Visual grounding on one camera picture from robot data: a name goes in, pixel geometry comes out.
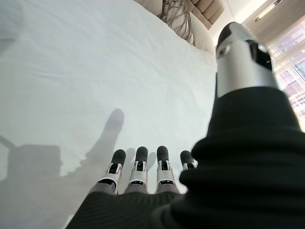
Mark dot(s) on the woven fringed grey cushion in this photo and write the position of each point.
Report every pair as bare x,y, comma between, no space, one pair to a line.
181,21

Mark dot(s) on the large bright window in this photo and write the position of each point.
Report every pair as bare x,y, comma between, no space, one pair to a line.
293,78

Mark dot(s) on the long metal wall fixture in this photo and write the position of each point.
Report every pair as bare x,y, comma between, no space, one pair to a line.
267,12

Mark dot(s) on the white duvet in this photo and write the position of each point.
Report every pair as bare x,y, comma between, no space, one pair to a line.
107,71

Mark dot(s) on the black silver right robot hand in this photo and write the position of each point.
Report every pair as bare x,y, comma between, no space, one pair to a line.
238,179

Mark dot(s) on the beige pillow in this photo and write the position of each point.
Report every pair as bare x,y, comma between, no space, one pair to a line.
203,38

